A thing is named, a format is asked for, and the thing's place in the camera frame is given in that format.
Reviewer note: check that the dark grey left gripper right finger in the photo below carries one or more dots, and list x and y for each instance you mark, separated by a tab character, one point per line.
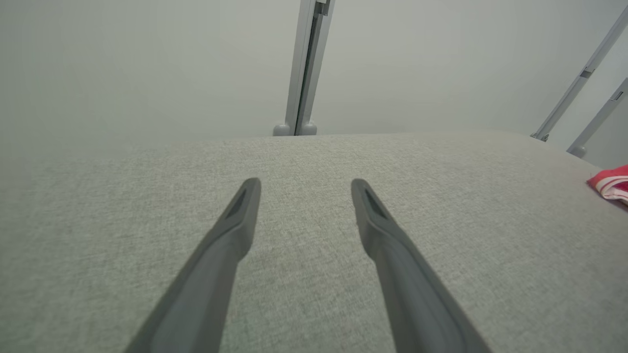
417	294

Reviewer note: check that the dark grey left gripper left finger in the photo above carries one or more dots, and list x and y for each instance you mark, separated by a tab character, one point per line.
206	284

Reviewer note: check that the grey metal frame post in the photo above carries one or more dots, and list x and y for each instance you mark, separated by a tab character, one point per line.
304	73

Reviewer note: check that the red and white shirt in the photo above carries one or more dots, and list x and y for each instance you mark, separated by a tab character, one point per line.
613	184

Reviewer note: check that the slanted grey metal strut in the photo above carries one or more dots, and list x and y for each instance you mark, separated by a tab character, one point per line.
579	81

